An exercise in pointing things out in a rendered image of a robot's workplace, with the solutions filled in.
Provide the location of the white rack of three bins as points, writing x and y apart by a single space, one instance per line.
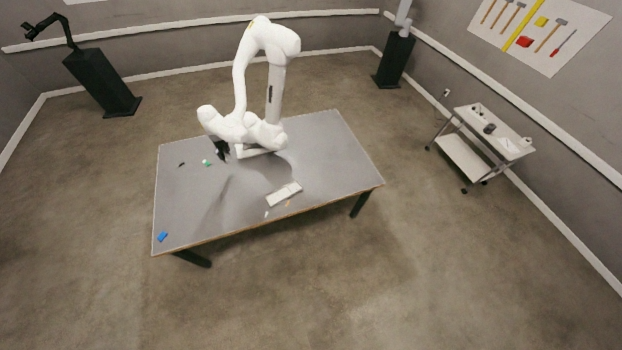
284 192

